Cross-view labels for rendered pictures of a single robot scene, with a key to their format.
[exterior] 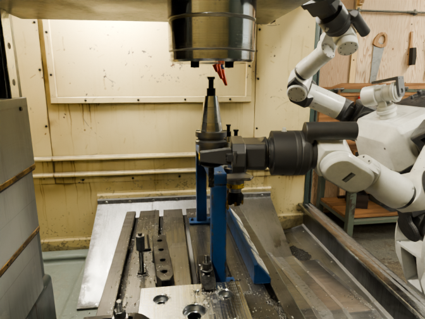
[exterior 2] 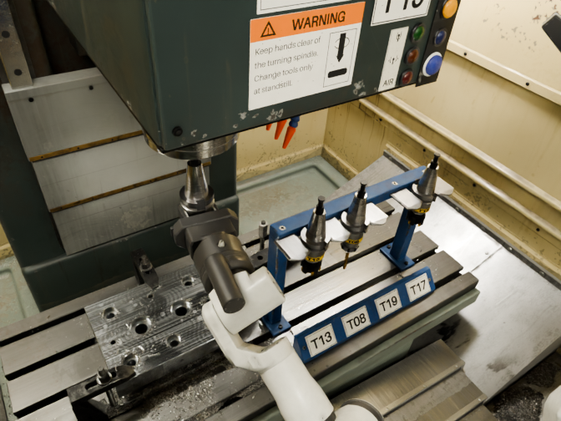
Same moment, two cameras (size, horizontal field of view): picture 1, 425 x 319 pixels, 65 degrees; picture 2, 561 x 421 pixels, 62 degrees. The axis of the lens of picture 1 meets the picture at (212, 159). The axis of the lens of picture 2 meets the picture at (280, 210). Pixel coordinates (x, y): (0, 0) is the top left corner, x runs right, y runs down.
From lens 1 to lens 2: 94 cm
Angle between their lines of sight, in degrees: 60
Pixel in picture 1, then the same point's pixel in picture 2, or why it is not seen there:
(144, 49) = not seen: outside the picture
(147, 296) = (188, 271)
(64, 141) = not seen: hidden behind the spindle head
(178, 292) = (200, 288)
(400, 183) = (286, 408)
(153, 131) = (468, 106)
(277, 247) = (489, 368)
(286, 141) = (202, 255)
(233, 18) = not seen: hidden behind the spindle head
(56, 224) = (349, 149)
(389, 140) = (550, 402)
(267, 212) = (544, 324)
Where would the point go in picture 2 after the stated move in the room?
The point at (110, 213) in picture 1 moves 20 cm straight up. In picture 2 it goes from (381, 173) to (392, 129)
